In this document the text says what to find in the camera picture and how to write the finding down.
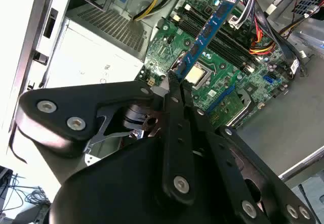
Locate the blue RAM stick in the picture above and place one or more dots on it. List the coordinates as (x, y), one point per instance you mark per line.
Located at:
(210, 29)

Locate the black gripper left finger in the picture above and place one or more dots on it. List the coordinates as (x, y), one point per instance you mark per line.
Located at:
(63, 102)

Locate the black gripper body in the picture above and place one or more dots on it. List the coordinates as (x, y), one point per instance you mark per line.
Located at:
(114, 196)

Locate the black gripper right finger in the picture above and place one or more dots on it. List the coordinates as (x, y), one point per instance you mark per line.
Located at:
(253, 183)

